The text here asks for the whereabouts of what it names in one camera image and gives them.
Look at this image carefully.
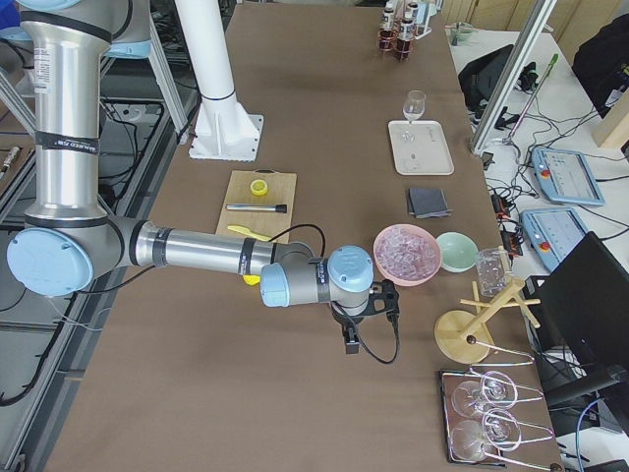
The lower lying wine glass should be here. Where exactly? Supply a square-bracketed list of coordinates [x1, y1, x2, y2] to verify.
[449, 409, 522, 463]

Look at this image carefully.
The tea bottle front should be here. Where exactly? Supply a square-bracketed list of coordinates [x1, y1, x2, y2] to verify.
[395, 16, 415, 60]

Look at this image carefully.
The white cup rack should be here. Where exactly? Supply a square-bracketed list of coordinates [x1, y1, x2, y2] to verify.
[393, 0, 437, 39]

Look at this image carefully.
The tea bottle rear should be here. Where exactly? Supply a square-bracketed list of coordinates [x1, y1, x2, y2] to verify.
[377, 1, 395, 52]

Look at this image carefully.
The teach pendant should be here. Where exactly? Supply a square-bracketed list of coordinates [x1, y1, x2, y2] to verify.
[520, 206, 588, 271]
[531, 147, 605, 207]

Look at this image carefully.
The clear glass tumbler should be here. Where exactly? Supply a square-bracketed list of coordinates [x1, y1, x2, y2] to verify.
[476, 247, 511, 297]

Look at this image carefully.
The black backpack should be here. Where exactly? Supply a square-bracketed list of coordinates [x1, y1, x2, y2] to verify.
[458, 44, 514, 111]

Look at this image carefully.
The wooden cutting board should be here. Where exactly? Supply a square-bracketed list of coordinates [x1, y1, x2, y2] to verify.
[215, 170, 297, 237]

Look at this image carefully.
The green ceramic bowl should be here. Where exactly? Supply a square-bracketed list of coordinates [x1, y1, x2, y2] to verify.
[436, 232, 478, 273]

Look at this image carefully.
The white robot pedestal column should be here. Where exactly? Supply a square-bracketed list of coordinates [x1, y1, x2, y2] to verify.
[176, 0, 263, 162]

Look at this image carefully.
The upper lying wine glass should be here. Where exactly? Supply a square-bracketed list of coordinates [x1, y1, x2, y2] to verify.
[451, 371, 518, 418]

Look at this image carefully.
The white plastic tray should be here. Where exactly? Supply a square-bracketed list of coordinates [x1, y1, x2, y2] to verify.
[388, 120, 454, 176]

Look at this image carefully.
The tea bottle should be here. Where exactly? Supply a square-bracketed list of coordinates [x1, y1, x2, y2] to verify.
[395, 16, 415, 60]
[377, 1, 395, 52]

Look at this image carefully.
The upright wine glass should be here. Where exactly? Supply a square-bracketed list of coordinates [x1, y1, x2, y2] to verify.
[400, 90, 427, 143]

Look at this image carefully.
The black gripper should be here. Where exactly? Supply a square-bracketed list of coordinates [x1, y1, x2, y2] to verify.
[330, 279, 399, 355]

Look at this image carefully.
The lying wine glass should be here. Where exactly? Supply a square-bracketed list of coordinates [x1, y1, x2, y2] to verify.
[449, 409, 522, 463]
[451, 371, 518, 418]

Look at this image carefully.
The far teach pendant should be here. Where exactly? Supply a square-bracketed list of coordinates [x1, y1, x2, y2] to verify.
[531, 147, 605, 207]

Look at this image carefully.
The black glass rack tray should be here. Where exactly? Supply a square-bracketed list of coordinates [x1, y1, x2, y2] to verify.
[439, 371, 561, 471]

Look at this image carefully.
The black monitor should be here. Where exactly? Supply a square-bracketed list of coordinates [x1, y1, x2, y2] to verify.
[539, 232, 628, 371]

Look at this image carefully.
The dark grey folded cloth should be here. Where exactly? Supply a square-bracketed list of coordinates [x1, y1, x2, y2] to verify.
[407, 188, 451, 218]

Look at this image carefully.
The aluminium frame post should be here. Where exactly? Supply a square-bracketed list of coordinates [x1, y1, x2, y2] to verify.
[470, 0, 556, 156]

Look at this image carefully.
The yellow plastic knife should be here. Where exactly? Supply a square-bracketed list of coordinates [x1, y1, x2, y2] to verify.
[227, 224, 271, 242]

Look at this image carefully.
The yellow lemon left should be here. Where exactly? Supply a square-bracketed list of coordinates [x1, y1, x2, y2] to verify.
[243, 275, 260, 286]

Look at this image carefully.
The pink bowl with ice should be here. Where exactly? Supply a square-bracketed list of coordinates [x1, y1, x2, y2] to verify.
[372, 224, 442, 286]

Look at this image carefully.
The near teach pendant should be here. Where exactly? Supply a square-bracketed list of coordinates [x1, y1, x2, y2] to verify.
[520, 206, 588, 271]

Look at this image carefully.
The half lemon slice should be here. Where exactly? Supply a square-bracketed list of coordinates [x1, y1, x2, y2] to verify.
[250, 179, 268, 197]

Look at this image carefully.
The wooden glass stand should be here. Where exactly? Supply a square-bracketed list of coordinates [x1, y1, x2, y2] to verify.
[434, 275, 541, 365]

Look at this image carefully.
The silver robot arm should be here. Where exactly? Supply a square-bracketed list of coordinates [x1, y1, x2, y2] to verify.
[7, 1, 399, 353]

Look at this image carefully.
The copper wire bottle basket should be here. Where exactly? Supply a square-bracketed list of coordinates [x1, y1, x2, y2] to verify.
[377, 26, 415, 61]

